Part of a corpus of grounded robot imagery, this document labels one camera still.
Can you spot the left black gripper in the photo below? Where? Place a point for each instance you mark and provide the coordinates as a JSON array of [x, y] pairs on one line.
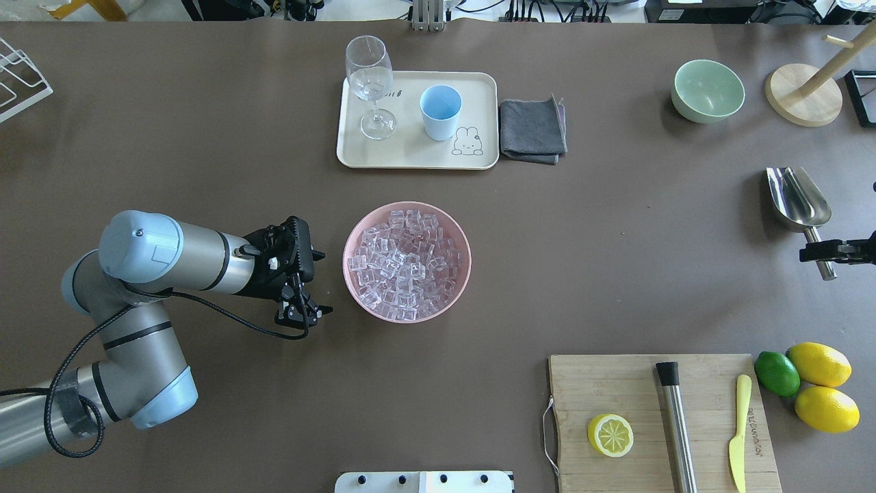
[[263, 282]]

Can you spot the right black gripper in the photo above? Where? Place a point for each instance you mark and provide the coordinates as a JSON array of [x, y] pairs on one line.
[[843, 250]]

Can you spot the steel ice scoop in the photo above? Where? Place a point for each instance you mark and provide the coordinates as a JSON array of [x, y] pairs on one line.
[[799, 204]]

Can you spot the pink bowl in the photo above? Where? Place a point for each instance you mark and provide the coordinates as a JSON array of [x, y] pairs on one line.
[[381, 214]]

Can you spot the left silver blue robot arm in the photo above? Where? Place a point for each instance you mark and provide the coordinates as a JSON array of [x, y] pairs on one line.
[[131, 366]]

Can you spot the pile of clear ice cubes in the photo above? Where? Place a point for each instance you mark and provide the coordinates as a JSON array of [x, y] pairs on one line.
[[406, 266]]

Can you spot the light blue cup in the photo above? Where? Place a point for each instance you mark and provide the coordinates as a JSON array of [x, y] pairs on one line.
[[440, 106]]

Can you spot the yellow lemon upper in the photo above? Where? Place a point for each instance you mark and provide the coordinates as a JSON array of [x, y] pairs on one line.
[[820, 364]]

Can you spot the yellow lemon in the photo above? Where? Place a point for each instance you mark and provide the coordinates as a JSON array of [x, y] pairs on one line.
[[820, 364], [826, 409]]

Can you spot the green lime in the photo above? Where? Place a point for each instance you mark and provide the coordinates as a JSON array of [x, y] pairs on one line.
[[777, 373]]

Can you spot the yellow lemon lower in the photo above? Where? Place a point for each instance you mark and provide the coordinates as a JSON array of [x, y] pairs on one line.
[[826, 409]]

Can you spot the green bowl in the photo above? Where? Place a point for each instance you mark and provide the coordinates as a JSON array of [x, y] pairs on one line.
[[705, 91]]

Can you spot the cream rabbit tray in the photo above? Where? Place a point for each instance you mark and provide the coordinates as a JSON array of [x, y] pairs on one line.
[[473, 145]]

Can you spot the clear wine glass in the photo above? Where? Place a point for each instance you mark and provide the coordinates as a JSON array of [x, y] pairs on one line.
[[369, 73]]

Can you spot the yellow plastic knife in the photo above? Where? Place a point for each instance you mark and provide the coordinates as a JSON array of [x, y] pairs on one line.
[[736, 446]]

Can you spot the steel muddler black tip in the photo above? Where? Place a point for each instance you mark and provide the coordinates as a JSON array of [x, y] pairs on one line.
[[671, 386]]

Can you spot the grey folded cloth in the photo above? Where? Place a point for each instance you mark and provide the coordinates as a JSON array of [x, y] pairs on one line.
[[533, 131]]

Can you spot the bamboo cutting board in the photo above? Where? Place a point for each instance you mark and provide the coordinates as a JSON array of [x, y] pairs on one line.
[[585, 386]]

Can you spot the half lemon slice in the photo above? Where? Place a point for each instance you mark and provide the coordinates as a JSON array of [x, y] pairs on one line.
[[611, 435]]

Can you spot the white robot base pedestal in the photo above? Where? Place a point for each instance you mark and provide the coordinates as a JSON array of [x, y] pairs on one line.
[[479, 480]]

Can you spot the white wire rack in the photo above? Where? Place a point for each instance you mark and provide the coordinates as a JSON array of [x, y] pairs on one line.
[[22, 82]]

